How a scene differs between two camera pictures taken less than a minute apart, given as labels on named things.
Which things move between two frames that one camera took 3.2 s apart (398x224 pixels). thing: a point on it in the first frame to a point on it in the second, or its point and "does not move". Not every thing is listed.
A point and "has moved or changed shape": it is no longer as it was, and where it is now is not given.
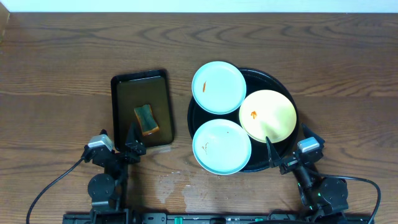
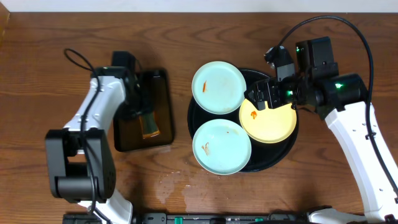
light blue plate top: x=219 y=88 does not move
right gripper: x=273 y=157 to x=272 y=85
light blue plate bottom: x=222 y=147 does not move
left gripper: x=118 y=156 to x=144 y=104
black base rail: x=191 y=218 does not move
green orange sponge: x=147 y=121 has moved or changed shape
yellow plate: x=267 y=113 does not move
